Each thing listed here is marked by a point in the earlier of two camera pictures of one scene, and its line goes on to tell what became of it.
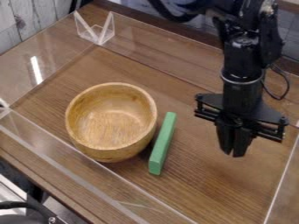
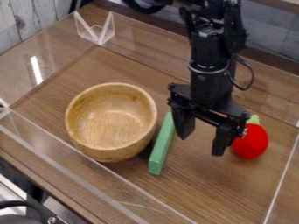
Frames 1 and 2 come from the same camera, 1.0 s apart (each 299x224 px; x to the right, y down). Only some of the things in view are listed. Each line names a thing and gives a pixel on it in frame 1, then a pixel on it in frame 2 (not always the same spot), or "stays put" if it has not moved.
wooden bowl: x=110 y=121 stays put
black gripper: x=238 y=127 to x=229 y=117
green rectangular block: x=160 y=154 stays put
